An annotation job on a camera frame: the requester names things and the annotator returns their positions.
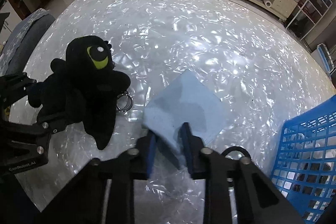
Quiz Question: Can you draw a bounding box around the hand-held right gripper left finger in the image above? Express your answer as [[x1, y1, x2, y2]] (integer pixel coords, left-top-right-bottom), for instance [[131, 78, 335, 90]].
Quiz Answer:
[[34, 132, 158, 224]]

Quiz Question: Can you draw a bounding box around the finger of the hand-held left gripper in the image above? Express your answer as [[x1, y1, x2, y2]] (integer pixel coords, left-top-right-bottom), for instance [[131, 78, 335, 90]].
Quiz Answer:
[[0, 72, 37, 109], [5, 110, 80, 136]]

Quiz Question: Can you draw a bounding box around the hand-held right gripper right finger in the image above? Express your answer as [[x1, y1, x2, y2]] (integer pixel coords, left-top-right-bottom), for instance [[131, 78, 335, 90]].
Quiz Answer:
[[178, 122, 305, 224]]

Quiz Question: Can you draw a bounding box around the black plush toy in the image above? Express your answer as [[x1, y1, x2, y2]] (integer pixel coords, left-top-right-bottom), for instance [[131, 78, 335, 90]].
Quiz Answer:
[[28, 35, 134, 151]]

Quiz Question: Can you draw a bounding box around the light blue cloth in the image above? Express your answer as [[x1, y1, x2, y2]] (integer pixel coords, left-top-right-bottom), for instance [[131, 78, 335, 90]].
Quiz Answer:
[[142, 69, 232, 171]]

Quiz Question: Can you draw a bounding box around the blue plastic basket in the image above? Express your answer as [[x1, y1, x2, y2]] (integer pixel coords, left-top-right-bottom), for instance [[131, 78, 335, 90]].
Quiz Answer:
[[270, 94, 336, 224]]

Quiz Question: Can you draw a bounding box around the white padded jacket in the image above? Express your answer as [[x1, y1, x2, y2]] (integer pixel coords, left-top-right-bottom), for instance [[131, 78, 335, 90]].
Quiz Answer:
[[285, 132, 336, 188]]

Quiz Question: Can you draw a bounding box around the blue and white bin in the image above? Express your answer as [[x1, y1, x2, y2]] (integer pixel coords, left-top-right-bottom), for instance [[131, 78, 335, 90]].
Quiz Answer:
[[318, 43, 335, 75]]

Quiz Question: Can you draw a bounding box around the black hair tie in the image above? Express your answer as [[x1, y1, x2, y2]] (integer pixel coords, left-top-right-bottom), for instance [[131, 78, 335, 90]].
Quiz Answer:
[[222, 146, 251, 162]]

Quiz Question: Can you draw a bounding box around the white wire rack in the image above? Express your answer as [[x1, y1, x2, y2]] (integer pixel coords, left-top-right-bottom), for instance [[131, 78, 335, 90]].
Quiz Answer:
[[285, 0, 333, 41]]

